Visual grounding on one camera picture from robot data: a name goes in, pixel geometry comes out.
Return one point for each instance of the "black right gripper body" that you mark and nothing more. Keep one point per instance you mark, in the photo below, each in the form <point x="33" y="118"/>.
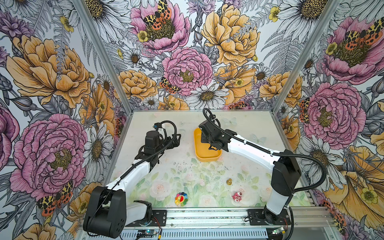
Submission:
<point x="207" y="139"/>

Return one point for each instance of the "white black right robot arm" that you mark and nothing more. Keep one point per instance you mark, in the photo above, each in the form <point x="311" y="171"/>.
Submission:
<point x="282" y="166"/>

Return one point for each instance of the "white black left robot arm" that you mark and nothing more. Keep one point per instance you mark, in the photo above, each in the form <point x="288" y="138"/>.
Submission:
<point x="108" y="212"/>

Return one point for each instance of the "yellow plastic bin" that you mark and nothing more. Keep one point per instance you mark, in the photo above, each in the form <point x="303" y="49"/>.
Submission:
<point x="202" y="151"/>

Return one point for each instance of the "small gold bell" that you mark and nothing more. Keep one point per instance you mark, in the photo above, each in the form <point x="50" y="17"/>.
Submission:
<point x="229" y="182"/>

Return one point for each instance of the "rainbow flower toy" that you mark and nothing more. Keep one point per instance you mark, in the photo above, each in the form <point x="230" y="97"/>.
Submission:
<point x="181" y="199"/>

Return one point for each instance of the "pink strawberry toy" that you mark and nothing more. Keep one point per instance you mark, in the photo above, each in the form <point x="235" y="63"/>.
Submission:
<point x="237" y="197"/>

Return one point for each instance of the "small circuit board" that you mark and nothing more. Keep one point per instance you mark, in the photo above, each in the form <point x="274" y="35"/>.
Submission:
<point x="148" y="234"/>

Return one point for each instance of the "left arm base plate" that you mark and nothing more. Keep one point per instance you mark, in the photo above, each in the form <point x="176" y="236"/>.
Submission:
<point x="158" y="217"/>

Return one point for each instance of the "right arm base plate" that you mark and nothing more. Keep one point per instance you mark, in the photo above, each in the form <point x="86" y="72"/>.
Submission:
<point x="255" y="216"/>

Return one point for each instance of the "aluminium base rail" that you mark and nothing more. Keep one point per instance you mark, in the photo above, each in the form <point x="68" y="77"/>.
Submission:
<point x="209" y="218"/>

